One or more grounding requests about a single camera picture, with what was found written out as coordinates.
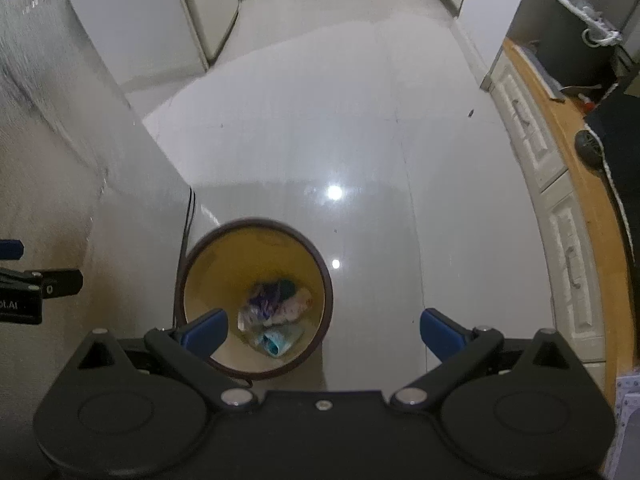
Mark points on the grey bin with white liner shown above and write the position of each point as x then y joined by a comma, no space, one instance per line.
560,35

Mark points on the white perforated rack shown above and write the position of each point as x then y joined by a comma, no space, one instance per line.
627,430

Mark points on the teal snack bag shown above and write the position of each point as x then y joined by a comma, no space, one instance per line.
275,345

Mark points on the wood-topped white low cabinet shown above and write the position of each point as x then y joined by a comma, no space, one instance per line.
565,200

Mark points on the white refrigerator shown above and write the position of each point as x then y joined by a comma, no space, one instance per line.
150,10

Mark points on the purple plastic bag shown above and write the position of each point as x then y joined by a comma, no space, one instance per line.
265,300

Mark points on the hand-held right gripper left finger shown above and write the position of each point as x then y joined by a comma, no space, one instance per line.
207,332

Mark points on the white tissue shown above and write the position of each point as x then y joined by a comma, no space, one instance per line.
248,317

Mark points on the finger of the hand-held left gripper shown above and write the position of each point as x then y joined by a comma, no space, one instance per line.
60,282
11,250

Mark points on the black printed blanket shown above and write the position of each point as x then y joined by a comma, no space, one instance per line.
625,160

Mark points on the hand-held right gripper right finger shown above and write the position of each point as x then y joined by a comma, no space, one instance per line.
440,332

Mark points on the yellow trash bin brown rim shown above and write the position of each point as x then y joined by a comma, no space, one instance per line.
225,270

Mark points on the foil-wrapped counter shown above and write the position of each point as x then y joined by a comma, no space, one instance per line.
50,135

